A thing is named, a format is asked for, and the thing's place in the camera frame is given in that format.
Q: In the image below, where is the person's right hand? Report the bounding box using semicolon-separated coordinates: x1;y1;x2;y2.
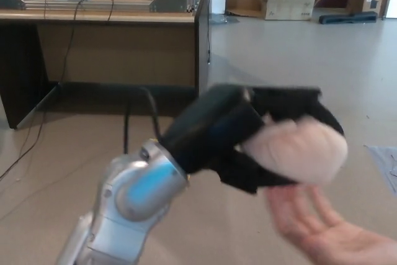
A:
267;184;378;265

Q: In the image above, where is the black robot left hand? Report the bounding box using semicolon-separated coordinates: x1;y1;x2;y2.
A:
161;83;346;196

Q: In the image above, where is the pink plush dumpling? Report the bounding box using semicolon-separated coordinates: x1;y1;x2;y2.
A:
238;115;348;184

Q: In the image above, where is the person's right forearm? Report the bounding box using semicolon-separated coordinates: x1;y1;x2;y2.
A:
367;230;397;265

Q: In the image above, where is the grey cloth on floor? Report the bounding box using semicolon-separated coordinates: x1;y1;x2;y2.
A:
364;144;397;194

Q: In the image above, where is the clear plastic bag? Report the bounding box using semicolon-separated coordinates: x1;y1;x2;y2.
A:
210;13;240;25

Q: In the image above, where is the wooden desk with dark sides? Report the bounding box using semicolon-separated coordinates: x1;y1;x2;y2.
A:
0;0;212;130

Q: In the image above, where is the flat cardboard piece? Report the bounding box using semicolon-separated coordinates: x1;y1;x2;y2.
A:
225;0;267;19

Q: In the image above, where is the large open cardboard box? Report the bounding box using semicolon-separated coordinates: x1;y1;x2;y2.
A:
254;0;326;21

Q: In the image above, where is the small plain brown box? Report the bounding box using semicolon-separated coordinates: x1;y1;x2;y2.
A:
346;0;365;14

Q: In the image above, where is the small printed cardboard box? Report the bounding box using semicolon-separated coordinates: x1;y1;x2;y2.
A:
362;0;390;19

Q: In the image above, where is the thin black desk-side cable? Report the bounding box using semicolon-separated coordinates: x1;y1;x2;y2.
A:
200;0;212;66

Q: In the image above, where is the black robot wrist cable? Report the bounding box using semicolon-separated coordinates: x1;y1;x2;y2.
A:
123;86;161;154

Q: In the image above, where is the long black hanging cable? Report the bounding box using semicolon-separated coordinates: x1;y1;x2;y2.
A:
0;0;86;179

